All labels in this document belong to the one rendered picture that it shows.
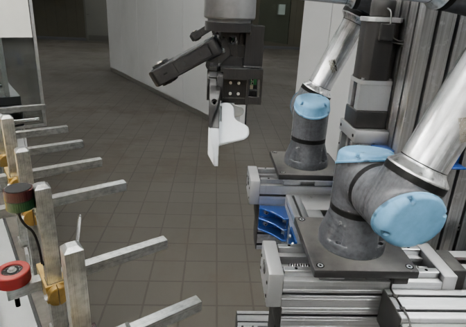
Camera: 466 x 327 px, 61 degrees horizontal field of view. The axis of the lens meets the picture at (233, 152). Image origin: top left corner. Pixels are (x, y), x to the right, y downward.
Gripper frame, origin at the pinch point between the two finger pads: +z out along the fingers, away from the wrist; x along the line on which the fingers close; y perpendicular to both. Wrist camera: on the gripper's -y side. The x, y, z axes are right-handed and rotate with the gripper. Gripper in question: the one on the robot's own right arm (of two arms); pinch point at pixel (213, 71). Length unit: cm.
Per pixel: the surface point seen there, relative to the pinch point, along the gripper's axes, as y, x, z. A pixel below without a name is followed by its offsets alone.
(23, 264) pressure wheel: -46, -60, 41
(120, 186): -31, -22, 36
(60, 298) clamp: -36, -64, 48
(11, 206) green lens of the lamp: -43, -66, 21
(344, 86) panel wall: 114, 194, 39
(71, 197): -44, -30, 37
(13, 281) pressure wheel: -46, -65, 42
